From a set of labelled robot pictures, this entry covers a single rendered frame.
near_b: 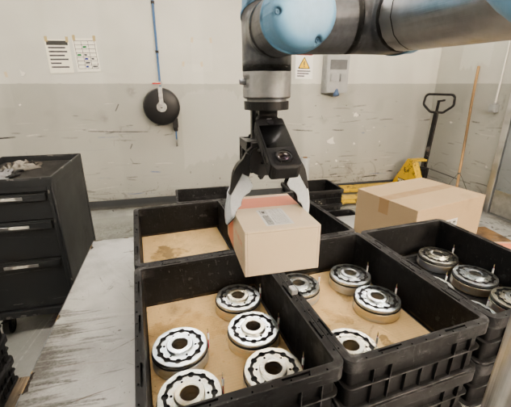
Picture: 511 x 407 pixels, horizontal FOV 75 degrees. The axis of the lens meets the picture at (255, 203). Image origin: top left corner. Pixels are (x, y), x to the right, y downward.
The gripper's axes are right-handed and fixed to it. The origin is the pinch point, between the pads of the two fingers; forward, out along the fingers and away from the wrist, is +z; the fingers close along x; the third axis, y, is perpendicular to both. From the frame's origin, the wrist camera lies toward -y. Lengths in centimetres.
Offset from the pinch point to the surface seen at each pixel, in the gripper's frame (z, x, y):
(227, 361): 26.7, 8.5, -2.0
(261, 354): 23.9, 2.6, -4.6
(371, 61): -48, -220, 328
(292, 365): 23.6, -2.0, -8.8
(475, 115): 10, -314, 260
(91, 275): 39, 46, 59
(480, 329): 17.8, -34.3, -14.5
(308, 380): 17.4, -1.0, -17.6
